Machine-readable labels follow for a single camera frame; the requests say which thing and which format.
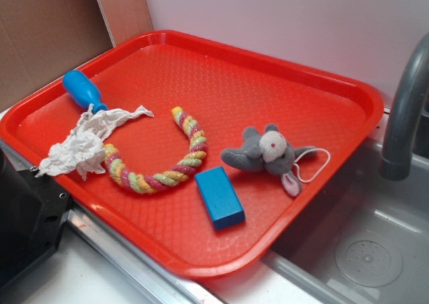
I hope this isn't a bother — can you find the gray plush animal toy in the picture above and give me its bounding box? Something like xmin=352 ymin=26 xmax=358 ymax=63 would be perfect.
xmin=221 ymin=124 xmax=331 ymax=198

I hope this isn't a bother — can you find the red plastic tray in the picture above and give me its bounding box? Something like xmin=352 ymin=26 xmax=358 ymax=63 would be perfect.
xmin=0 ymin=29 xmax=385 ymax=281

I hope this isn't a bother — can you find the blue wooden block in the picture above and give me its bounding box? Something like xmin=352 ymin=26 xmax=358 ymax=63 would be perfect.
xmin=195 ymin=167 xmax=245 ymax=231

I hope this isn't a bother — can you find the crumpled white cloth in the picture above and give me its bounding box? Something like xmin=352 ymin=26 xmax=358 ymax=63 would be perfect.
xmin=36 ymin=106 xmax=154 ymax=180

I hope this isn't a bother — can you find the gray toy sink basin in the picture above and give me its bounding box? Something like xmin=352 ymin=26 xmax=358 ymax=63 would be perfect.
xmin=263 ymin=140 xmax=428 ymax=303

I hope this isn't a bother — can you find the gray sink faucet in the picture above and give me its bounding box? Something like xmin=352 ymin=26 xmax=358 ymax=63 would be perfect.
xmin=379 ymin=35 xmax=428 ymax=181

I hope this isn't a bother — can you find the black box at left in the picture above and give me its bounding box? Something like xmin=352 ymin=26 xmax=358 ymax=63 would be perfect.
xmin=1 ymin=152 xmax=72 ymax=291

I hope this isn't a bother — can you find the brown cardboard panel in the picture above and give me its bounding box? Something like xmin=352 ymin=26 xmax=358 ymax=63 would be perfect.
xmin=1 ymin=0 xmax=153 ymax=110

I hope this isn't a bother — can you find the multicolor braided rope toy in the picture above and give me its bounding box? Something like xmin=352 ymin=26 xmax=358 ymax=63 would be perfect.
xmin=103 ymin=106 xmax=208 ymax=195

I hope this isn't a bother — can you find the blue plastic toy handle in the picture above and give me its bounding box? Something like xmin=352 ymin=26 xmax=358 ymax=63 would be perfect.
xmin=62 ymin=70 xmax=108 ymax=113

